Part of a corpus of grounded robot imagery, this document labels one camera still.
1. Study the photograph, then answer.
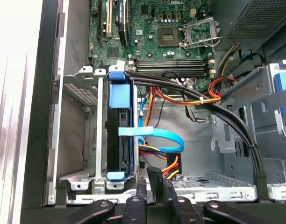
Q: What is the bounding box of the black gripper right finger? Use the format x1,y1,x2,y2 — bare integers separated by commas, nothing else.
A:
162,181,271,224

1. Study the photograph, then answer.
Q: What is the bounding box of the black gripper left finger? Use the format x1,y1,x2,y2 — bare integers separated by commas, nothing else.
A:
70,177,148,224

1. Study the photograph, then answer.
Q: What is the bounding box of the blue data wire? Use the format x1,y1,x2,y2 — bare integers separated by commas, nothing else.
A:
118,96,185,153

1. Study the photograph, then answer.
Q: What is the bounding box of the hard disk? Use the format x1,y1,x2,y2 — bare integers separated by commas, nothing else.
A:
106,71,138,183

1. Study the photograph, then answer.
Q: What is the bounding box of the metal disk bay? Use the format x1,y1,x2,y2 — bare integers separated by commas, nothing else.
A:
47,65,157,203

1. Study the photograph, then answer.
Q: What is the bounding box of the black PC case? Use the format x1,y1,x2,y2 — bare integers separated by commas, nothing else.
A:
20,0,286,224

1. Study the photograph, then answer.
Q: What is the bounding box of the black RAM slot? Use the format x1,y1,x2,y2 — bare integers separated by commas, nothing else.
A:
133,58,215,68
133,67,215,78

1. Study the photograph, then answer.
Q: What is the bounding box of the grey optical drive cage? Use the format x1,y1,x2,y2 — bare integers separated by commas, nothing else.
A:
221,59,286,161

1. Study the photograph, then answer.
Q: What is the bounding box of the blue drive cage latch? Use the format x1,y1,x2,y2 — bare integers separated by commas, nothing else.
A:
273,71,286,95

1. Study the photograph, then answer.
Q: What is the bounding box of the green motherboard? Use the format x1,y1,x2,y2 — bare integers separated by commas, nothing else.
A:
88,0,216,94

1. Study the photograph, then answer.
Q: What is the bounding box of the socket locking lever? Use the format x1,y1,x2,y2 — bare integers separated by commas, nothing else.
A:
180,36,221,49

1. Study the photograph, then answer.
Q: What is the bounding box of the CPU socket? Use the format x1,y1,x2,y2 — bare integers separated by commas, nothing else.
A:
157,27,181,47

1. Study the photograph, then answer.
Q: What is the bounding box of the metal socket cover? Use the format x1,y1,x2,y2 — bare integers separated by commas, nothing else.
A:
180,17,219,49

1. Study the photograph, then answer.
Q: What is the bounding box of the black graphics card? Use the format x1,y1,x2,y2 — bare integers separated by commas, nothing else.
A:
116,0,131,47

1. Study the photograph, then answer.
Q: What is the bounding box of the black expansion slot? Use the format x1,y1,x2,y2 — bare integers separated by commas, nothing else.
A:
97,0,103,46

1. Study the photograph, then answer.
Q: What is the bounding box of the cream expansion slot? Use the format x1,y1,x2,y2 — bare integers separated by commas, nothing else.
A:
106,0,113,39

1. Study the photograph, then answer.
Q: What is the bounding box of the grey power supply unit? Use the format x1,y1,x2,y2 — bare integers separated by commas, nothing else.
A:
209,0,286,51

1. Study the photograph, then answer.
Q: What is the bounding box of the black cable bundle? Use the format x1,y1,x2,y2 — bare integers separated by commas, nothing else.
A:
125,70,270,203

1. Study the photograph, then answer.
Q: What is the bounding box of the orange yellow red wire bundle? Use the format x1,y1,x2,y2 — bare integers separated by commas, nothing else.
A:
145,77,239,126

